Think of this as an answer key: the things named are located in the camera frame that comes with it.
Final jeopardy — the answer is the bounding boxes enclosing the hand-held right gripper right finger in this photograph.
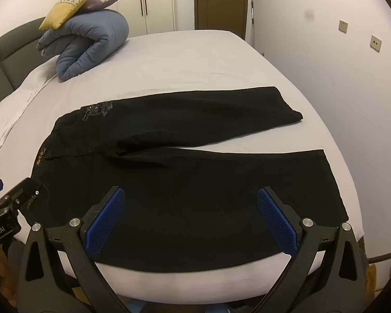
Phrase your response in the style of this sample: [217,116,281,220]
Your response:
[248,186,370,313]

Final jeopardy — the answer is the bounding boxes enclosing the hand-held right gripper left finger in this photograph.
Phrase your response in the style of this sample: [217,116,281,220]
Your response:
[16,186,140,313]

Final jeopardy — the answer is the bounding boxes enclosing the black pants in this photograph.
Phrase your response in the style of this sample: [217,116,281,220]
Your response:
[24,86,349,274]

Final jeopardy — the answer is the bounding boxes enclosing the white pillow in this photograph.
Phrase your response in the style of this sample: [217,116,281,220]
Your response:
[0,63,60,171]

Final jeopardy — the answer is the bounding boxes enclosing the blue clothing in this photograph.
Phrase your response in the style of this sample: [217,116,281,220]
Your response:
[127,298,238,313]

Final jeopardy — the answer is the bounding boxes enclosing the grey padded headboard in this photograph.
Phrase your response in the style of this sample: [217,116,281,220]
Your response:
[0,16,53,118]

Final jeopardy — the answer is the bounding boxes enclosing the rolled blue duvet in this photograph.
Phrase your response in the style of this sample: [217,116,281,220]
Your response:
[36,7,130,83]

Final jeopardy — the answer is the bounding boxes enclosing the yellow cushion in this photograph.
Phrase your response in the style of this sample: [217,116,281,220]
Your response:
[38,0,102,31]

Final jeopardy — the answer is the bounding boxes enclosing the metal rod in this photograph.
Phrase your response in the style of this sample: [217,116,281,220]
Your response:
[249,0,255,47]

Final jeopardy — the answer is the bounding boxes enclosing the purple cushion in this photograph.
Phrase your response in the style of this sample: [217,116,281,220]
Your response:
[83,0,123,13]

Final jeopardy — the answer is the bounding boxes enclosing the brown door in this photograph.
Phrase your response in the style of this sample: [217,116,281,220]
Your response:
[194,0,250,39]

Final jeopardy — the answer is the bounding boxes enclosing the white wardrobe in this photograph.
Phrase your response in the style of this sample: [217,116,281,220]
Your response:
[68,0,196,35]

